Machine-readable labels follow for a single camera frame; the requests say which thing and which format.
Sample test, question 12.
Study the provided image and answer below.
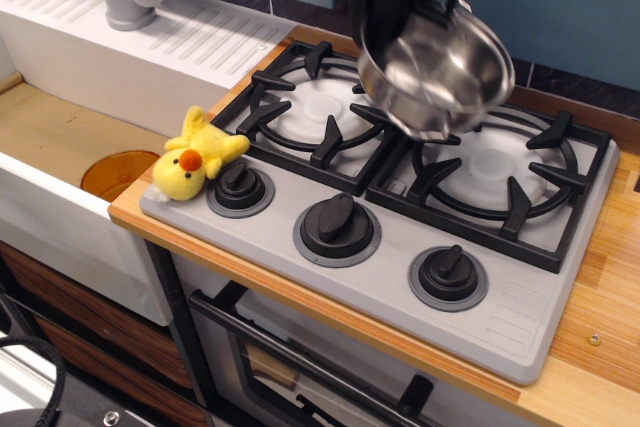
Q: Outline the white left burner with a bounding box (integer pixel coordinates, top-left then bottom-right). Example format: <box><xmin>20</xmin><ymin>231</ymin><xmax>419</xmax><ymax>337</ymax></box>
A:
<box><xmin>269</xmin><ymin>79</ymin><xmax>372</xmax><ymax>144</ymax></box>

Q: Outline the black braided cable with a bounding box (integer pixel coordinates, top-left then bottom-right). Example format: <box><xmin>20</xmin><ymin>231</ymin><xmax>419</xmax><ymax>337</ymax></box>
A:
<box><xmin>0</xmin><ymin>336</ymin><xmax>66</xmax><ymax>427</ymax></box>

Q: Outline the black right stove knob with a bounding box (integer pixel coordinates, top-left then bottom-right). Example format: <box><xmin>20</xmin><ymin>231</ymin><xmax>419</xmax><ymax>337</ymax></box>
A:
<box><xmin>409</xmin><ymin>245</ymin><xmax>489</xmax><ymax>313</ymax></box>

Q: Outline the grey toy stove top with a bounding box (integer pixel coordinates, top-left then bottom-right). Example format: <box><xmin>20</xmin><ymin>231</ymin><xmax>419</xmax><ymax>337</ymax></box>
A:
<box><xmin>140</xmin><ymin>41</ymin><xmax>620</xmax><ymax>385</ymax></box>

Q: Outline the black left stove knob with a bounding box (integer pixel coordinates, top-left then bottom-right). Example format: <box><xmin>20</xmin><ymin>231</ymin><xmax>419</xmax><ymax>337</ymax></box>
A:
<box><xmin>206</xmin><ymin>161</ymin><xmax>275</xmax><ymax>219</ymax></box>

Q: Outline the stainless steel pan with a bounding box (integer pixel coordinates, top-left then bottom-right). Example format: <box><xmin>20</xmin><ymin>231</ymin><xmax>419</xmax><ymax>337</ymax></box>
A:
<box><xmin>358</xmin><ymin>0</ymin><xmax>515</xmax><ymax>140</ymax></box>

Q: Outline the wooden drawer front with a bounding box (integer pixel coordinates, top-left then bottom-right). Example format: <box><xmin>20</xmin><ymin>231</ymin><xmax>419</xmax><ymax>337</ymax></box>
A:
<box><xmin>1</xmin><ymin>244</ymin><xmax>209</xmax><ymax>426</ymax></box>

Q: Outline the black stove knob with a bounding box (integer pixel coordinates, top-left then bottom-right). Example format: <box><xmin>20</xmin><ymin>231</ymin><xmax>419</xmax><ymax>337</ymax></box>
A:
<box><xmin>409</xmin><ymin>245</ymin><xmax>489</xmax><ymax>313</ymax></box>
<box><xmin>206</xmin><ymin>161</ymin><xmax>275</xmax><ymax>219</ymax></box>
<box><xmin>293</xmin><ymin>192</ymin><xmax>382</xmax><ymax>269</ymax></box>

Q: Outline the orange plastic plate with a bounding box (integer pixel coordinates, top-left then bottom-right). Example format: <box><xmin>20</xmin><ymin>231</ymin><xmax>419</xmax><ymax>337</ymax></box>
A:
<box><xmin>80</xmin><ymin>150</ymin><xmax>159</xmax><ymax>202</ymax></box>

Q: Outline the white toy sink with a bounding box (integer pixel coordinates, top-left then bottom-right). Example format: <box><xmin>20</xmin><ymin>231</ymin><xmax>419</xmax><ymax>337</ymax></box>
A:
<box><xmin>1</xmin><ymin>0</ymin><xmax>293</xmax><ymax>326</ymax></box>

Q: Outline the yellow stuffed duck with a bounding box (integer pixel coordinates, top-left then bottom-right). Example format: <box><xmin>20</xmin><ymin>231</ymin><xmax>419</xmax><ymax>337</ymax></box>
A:
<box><xmin>152</xmin><ymin>106</ymin><xmax>250</xmax><ymax>201</ymax></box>

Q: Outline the oven door with handle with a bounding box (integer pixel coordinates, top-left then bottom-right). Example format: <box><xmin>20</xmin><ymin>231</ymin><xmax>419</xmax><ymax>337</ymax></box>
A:
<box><xmin>188</xmin><ymin>281</ymin><xmax>433</xmax><ymax>426</ymax></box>

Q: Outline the black middle stove knob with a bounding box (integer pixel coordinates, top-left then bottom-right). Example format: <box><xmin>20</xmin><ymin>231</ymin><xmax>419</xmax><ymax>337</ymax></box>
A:
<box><xmin>293</xmin><ymin>192</ymin><xmax>382</xmax><ymax>269</ymax></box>

